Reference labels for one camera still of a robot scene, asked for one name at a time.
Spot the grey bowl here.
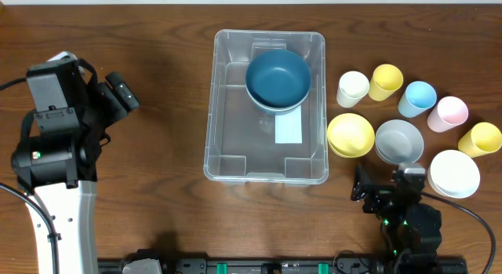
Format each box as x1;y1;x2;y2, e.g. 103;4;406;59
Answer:
375;119;424;165

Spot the white bowl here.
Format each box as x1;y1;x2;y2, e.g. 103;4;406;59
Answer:
427;150;481;199

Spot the clear plastic storage bin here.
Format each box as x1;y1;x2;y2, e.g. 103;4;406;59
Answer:
203;29;329;185

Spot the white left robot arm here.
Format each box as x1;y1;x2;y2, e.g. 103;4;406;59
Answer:
11;52;139;273

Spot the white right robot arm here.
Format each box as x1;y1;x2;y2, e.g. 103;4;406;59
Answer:
351;163;443;274

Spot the yellow bowl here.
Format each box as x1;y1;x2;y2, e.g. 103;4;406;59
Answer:
326;113;375;158

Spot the pink cup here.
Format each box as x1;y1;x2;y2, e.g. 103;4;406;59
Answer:
427;96;469;133

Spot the light blue cup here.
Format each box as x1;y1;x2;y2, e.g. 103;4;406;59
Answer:
398;81;437;118

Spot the yellow cup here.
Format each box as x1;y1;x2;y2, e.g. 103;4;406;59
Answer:
458;122;501;158
369;64;404;101

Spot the cream cup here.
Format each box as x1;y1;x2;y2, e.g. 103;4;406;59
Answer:
336;71;369;108

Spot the white label in bin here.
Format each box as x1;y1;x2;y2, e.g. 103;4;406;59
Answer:
275;106;303;144

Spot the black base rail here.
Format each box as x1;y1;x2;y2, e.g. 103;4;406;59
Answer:
98;257;468;274

